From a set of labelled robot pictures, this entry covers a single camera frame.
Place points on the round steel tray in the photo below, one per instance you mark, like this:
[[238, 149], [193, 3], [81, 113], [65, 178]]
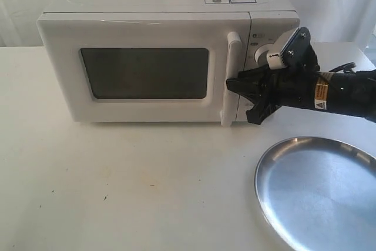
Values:
[[317, 194]]

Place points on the white appliance control knob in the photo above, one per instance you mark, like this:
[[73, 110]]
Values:
[[261, 50]]

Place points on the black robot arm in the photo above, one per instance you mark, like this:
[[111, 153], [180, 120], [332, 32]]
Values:
[[347, 93]]

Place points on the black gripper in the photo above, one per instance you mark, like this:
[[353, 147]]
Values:
[[293, 87]]

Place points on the white microwave oven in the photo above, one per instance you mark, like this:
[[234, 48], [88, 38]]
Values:
[[147, 67]]

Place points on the white microwave oven body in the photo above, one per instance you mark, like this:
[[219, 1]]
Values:
[[269, 19]]

